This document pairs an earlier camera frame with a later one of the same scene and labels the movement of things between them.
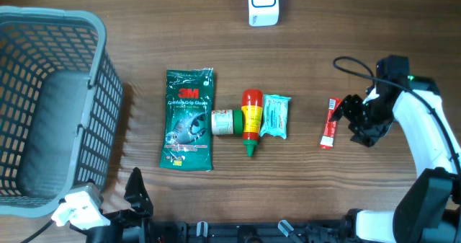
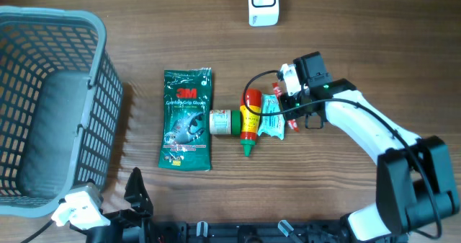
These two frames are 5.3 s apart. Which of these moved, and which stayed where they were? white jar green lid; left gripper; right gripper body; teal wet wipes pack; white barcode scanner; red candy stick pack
Moved: right gripper body; red candy stick pack
Stayed: left gripper; white barcode scanner; teal wet wipes pack; white jar green lid
